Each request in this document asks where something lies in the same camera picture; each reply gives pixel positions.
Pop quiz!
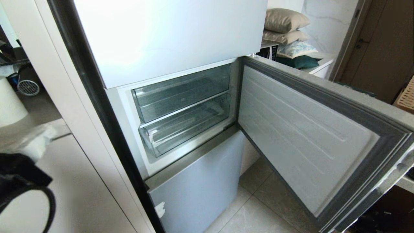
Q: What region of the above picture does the brown wooden door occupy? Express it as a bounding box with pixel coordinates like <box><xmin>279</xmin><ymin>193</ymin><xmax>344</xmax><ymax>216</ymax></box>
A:
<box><xmin>332</xmin><ymin>0</ymin><xmax>414</xmax><ymax>105</ymax></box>

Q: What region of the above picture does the beige pillow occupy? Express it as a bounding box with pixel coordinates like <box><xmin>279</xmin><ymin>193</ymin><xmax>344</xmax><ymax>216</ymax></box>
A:
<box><xmin>262</xmin><ymin>29</ymin><xmax>310</xmax><ymax>45</ymax></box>
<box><xmin>264</xmin><ymin>8</ymin><xmax>311</xmax><ymax>34</ymax></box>

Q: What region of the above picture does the dark teal pillow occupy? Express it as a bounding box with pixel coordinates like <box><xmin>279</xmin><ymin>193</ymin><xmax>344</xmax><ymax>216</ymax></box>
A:
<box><xmin>275</xmin><ymin>55</ymin><xmax>321</xmax><ymax>70</ymax></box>

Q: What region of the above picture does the white fridge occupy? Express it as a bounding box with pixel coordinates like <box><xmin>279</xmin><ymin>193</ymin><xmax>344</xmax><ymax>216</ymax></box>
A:
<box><xmin>47</xmin><ymin>0</ymin><xmax>269</xmax><ymax>233</ymax></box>

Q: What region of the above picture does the white fridge upper door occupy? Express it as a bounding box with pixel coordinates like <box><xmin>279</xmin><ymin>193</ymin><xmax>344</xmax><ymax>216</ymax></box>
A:
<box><xmin>73</xmin><ymin>0</ymin><xmax>269</xmax><ymax>90</ymax></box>

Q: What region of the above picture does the white counter cabinet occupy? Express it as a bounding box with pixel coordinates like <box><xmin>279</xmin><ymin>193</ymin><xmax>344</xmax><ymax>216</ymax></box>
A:
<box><xmin>300</xmin><ymin>53</ymin><xmax>336</xmax><ymax>80</ymax></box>

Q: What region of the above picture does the clear plastic fridge drawer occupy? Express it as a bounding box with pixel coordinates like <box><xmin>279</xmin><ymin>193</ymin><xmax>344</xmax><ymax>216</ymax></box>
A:
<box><xmin>138</xmin><ymin>94</ymin><xmax>232</xmax><ymax>158</ymax></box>
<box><xmin>131</xmin><ymin>63</ymin><xmax>232</xmax><ymax>124</ymax></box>

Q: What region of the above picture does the grey-lined fridge middle door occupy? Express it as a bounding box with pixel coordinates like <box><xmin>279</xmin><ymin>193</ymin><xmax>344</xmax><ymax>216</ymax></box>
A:
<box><xmin>237</xmin><ymin>55</ymin><xmax>414</xmax><ymax>233</ymax></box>

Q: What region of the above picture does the white cylindrical bin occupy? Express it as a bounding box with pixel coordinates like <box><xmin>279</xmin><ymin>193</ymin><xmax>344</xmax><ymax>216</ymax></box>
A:
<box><xmin>0</xmin><ymin>76</ymin><xmax>29</xmax><ymax>128</ymax></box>

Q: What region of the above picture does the woven wicker basket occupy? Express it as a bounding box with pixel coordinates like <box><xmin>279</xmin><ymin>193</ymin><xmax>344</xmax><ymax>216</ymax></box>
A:
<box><xmin>393</xmin><ymin>76</ymin><xmax>414</xmax><ymax>114</ymax></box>

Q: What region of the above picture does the grey fridge lower door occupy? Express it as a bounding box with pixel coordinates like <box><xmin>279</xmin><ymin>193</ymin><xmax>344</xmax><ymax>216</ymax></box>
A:
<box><xmin>145</xmin><ymin>129</ymin><xmax>247</xmax><ymax>233</ymax></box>

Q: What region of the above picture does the small round grille fan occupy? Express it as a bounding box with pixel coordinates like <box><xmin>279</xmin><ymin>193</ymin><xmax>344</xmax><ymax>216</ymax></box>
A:
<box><xmin>16</xmin><ymin>80</ymin><xmax>40</xmax><ymax>97</ymax></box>

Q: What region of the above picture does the patterned pale blue pillow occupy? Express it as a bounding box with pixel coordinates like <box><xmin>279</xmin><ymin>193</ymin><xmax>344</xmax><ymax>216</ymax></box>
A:
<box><xmin>276</xmin><ymin>41</ymin><xmax>318</xmax><ymax>60</ymax></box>

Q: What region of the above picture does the black cable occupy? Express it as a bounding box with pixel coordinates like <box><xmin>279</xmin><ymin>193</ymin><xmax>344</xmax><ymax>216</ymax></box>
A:
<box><xmin>0</xmin><ymin>186</ymin><xmax>57</xmax><ymax>233</ymax></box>

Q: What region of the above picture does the black microwave oven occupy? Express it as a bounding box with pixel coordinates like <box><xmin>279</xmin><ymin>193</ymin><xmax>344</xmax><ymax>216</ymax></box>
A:
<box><xmin>256</xmin><ymin>41</ymin><xmax>279</xmax><ymax>61</ymax></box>

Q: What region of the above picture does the white tall cabinet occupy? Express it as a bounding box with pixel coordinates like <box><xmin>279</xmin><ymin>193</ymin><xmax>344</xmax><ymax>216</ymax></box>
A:
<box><xmin>0</xmin><ymin>0</ymin><xmax>156</xmax><ymax>233</ymax></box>

